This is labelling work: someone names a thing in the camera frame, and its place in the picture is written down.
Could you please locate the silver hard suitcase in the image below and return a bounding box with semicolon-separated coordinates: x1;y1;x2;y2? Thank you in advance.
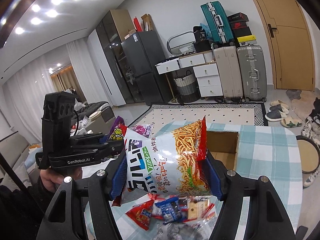
237;45;267;102

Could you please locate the teal hard suitcase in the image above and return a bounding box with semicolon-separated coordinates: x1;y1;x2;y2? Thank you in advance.
201;1;235;48

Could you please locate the stack of shoe boxes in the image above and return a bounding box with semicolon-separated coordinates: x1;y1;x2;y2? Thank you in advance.
227;12;257;47

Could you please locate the grey slipper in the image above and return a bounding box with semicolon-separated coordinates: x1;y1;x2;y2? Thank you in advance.
265;104;289;122

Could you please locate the brown SF Express cardboard box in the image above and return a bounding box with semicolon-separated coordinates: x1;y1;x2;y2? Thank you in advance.
207;131;240;170

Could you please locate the round wooden stool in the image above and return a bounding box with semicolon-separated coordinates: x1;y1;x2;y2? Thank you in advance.
296;135;320;174

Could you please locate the blue cookie snack packet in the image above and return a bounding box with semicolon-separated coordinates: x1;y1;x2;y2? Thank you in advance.
152;196;188;224

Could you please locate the white noodle snack bag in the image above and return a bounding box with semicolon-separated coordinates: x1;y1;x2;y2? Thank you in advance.
112;119;210;206

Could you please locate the beige slipper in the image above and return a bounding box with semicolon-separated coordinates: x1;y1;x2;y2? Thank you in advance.
280;116;302;128

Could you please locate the oval table mirror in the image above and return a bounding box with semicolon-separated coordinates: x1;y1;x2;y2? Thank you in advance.
167;31;195;56

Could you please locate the teal white checkered tablecloth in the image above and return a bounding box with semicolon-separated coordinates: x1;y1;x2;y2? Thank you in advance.
83;121;304;240

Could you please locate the purple-edged white snack bag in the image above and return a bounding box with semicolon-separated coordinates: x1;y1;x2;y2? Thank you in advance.
108;116;127;140

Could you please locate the person's left hand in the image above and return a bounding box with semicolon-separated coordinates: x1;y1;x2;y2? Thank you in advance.
40;167;82;192

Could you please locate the beige hard suitcase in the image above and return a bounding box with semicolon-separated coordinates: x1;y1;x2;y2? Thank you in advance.
213;46;244;102

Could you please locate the black refrigerator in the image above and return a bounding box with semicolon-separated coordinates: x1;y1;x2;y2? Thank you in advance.
121;31;172;106

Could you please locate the white drawer dresser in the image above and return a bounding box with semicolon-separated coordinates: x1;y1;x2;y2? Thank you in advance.
156;50;223;98

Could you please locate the pink flower snack packet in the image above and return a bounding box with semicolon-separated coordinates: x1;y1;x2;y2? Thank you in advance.
130;124;153;138

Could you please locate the dotted cream area rug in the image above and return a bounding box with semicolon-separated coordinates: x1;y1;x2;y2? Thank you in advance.
129;103;268;134

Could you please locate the red chocolate pie packet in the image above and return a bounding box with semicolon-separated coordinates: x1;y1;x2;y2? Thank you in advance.
126;200;154;231

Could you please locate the wooden door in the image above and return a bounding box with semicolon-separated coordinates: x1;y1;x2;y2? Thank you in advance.
253;0;315;91

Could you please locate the dark glass display cabinet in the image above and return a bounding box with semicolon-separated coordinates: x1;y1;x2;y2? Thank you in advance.
95;9;144;103

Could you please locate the yellow soft cake packet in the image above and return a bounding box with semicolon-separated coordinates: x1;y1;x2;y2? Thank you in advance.
187;196;216;220

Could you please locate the woven laundry basket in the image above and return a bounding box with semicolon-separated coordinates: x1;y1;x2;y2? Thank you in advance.
174;70;200;104

